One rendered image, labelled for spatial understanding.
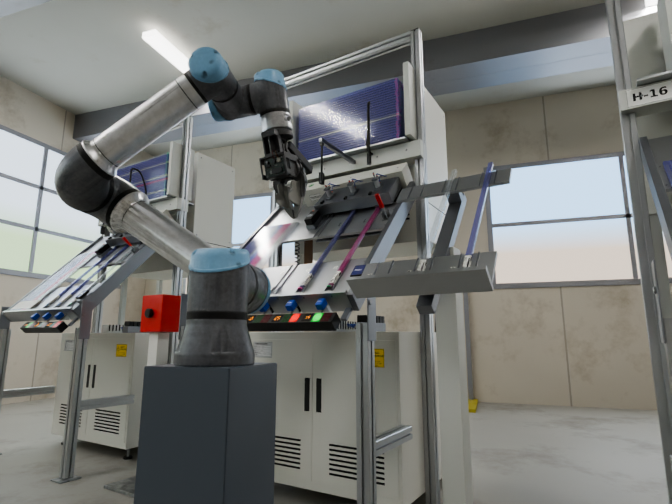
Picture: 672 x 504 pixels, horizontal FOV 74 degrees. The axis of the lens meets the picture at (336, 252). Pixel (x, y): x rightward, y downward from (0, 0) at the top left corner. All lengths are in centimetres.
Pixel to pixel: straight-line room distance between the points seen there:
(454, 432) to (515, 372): 335
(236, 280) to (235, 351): 13
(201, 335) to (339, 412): 91
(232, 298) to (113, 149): 43
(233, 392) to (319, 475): 100
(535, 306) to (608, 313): 59
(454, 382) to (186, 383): 68
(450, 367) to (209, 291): 66
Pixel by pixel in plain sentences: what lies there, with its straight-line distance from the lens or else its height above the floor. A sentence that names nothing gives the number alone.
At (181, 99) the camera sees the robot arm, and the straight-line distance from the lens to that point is 106.
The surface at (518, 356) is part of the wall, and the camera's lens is 456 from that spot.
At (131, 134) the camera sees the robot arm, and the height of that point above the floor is 103.
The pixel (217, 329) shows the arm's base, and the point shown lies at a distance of 86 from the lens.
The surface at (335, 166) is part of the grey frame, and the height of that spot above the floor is 134.
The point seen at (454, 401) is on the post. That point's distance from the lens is 123.
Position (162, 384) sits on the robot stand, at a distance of 88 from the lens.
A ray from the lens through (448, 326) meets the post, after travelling 122.
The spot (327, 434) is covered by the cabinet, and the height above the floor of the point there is 26.
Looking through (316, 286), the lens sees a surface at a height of 76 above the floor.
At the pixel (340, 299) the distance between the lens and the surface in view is 130.
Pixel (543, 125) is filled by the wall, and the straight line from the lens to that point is 503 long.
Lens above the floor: 60
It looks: 11 degrees up
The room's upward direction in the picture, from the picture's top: straight up
